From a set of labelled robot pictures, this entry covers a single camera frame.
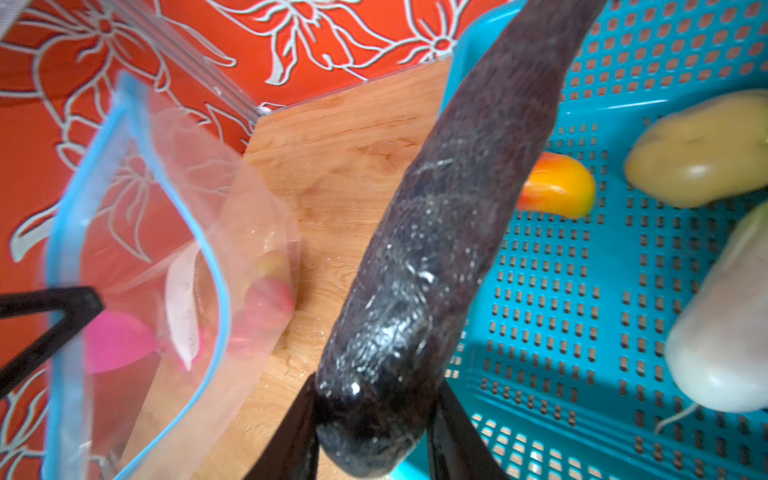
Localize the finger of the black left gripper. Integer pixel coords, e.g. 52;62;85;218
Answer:
1;286;104;398

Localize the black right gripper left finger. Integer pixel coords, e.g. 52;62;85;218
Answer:
244;374;319;480

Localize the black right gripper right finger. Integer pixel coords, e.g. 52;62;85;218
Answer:
427;382;508;480

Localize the dark eggplant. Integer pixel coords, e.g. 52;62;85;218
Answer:
315;1;605;478

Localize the clear zip top bag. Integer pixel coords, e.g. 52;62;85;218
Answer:
41;73;300;479

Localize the dark red apple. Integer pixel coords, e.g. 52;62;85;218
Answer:
227;276;295;356

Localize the yellow potato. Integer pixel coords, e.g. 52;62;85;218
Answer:
256;250;294;286

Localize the red yellow mango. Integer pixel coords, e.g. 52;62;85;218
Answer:
516;152;596;219

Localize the pink plastic goblet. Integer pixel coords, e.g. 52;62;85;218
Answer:
84;310;158;374

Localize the teal plastic basket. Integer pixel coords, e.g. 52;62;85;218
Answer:
445;1;767;479

